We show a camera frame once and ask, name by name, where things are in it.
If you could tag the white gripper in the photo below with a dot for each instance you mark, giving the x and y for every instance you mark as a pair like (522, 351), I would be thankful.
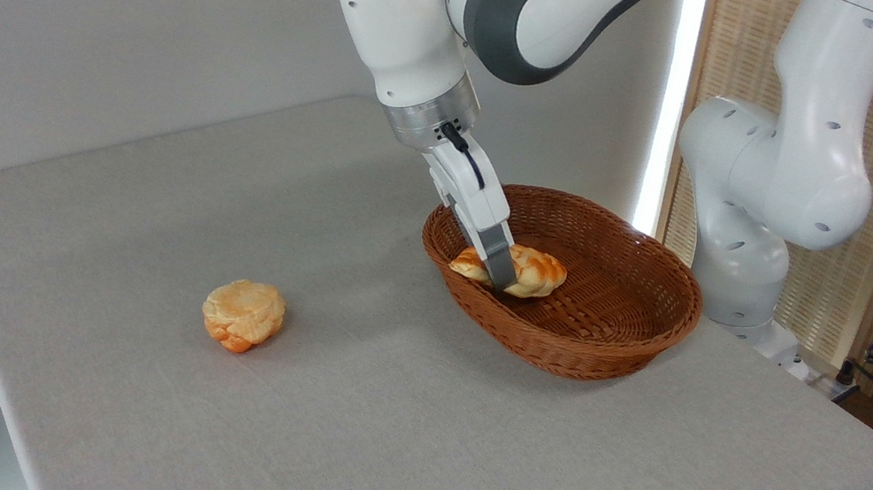
(474, 193)

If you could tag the braided bread loaf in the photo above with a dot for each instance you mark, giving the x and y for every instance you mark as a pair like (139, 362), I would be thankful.
(541, 272)

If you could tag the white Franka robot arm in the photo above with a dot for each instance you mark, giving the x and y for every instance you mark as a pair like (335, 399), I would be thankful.
(404, 24)

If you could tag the round bread bun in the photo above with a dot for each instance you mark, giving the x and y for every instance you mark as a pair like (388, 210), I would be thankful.
(245, 310)

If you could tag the brown wicker basket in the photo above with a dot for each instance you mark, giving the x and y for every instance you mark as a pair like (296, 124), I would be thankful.
(610, 330)

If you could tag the grey tablecloth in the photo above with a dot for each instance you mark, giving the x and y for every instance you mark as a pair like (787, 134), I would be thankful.
(455, 446)

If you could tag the white power strip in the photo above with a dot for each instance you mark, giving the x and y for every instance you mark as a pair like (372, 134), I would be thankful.
(825, 383)

